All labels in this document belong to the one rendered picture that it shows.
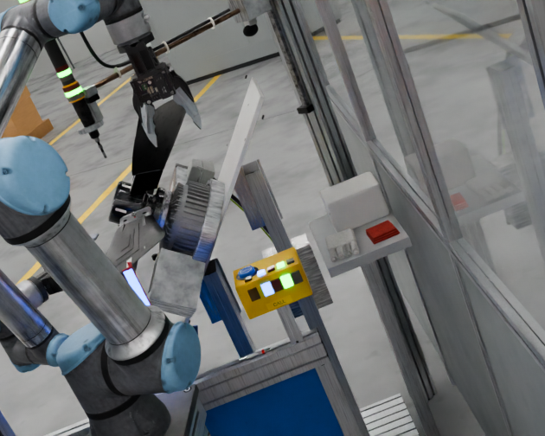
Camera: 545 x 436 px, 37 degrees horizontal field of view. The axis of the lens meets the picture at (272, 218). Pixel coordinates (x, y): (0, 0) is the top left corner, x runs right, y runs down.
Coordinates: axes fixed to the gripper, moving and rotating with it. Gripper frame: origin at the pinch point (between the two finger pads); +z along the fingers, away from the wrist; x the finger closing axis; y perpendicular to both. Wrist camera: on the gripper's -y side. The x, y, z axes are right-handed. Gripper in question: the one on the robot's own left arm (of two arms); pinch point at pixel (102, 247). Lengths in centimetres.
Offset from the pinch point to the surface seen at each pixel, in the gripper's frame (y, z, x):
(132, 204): 6.7, 16.4, -3.8
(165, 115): -9.5, 29.1, -22.3
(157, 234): -16.4, 7.5, 0.9
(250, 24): -3, 72, -31
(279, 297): -45, 13, 22
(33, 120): 791, 323, 12
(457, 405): -1, 86, 119
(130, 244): -8.2, 3.5, 1.1
